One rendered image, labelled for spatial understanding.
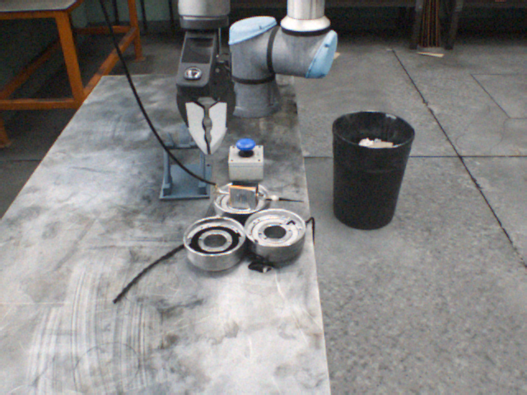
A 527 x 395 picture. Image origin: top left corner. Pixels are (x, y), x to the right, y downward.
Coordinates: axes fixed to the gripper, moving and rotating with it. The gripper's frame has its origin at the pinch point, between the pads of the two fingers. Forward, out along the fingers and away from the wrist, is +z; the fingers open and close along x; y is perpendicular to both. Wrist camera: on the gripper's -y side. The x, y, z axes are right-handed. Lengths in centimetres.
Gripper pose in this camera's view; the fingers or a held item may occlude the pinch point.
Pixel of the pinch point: (208, 148)
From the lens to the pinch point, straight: 82.1
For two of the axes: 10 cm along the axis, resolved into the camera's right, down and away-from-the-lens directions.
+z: 0.0, 8.9, 4.6
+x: -10.0, -0.1, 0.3
